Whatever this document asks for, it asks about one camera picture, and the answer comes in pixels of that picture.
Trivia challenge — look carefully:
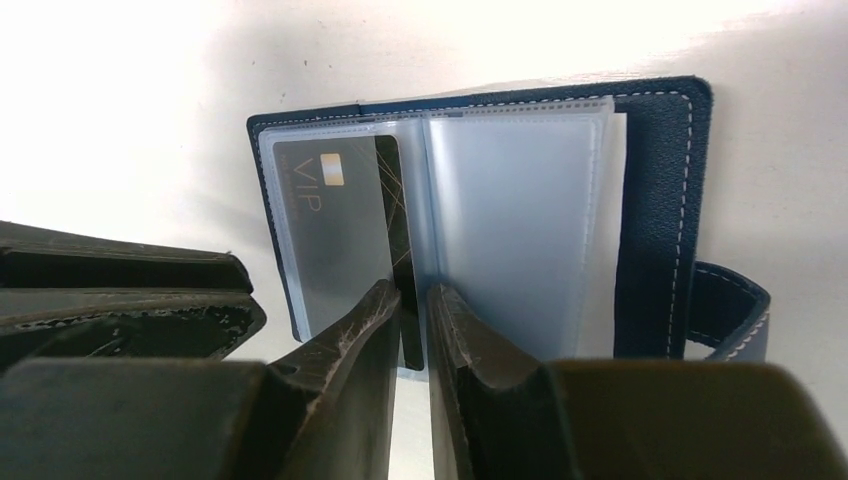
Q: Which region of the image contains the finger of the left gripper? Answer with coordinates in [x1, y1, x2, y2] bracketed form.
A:
[1, 221, 267, 370]

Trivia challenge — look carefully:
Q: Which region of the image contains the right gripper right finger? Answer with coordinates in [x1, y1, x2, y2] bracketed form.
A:
[427, 284, 847, 479]

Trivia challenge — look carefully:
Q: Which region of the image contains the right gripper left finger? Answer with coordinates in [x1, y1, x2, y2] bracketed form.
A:
[1, 280, 401, 479]

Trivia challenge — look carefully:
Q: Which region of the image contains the blue leather card holder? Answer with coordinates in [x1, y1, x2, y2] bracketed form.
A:
[247, 76, 770, 362]

